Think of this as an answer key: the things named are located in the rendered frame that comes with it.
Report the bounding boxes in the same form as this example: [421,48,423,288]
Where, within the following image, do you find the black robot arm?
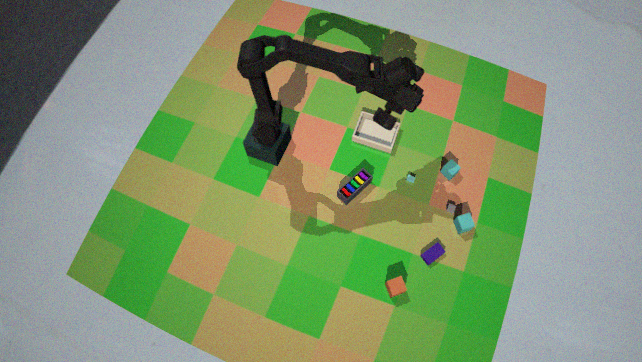
[237,35,424,147]

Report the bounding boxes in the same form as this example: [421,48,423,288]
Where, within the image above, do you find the orange block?
[385,276,407,298]

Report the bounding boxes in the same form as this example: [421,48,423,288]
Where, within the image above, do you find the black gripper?
[372,64,425,131]

